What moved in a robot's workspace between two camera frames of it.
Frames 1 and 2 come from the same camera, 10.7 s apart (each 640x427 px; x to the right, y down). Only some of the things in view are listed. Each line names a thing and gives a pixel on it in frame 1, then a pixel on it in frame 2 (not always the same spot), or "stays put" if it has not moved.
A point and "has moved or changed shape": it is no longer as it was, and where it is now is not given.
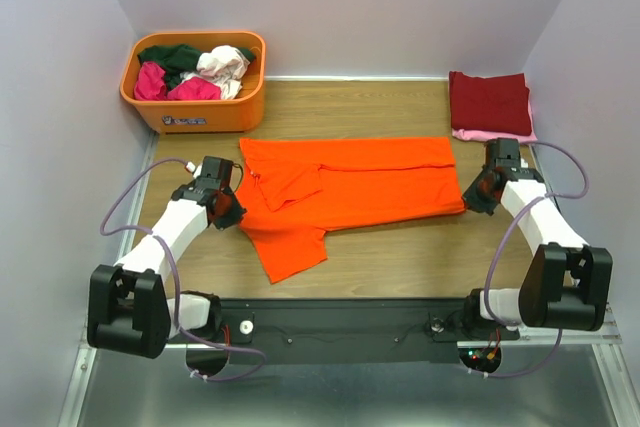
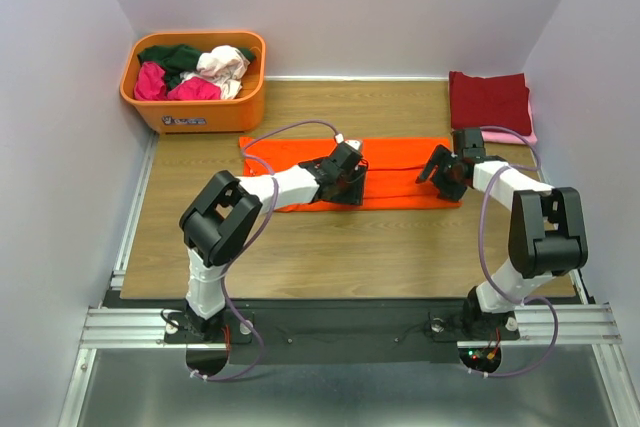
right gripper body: (477, 196) → (448, 184)
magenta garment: (150, 85) stays put
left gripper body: (232, 210) → (350, 189)
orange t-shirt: (294, 189) has moved or changed shape
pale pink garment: (223, 66) stays put
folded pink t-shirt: (484, 136) stays put
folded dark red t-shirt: (498, 104) stays put
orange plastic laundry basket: (244, 113) stays put
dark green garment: (176, 59) stays put
